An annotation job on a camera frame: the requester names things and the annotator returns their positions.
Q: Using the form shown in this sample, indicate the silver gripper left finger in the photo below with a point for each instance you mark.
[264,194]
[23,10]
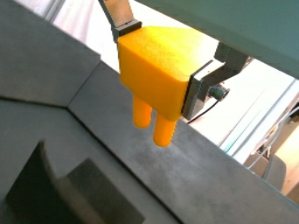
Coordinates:
[121,17]

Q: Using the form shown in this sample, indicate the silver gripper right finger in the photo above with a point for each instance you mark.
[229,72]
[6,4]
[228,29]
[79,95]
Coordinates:
[206,81]

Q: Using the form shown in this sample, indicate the orange three prong object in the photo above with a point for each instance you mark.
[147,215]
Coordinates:
[158,59]

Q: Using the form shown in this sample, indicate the black curved fixture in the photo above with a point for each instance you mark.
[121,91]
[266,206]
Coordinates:
[82,198]

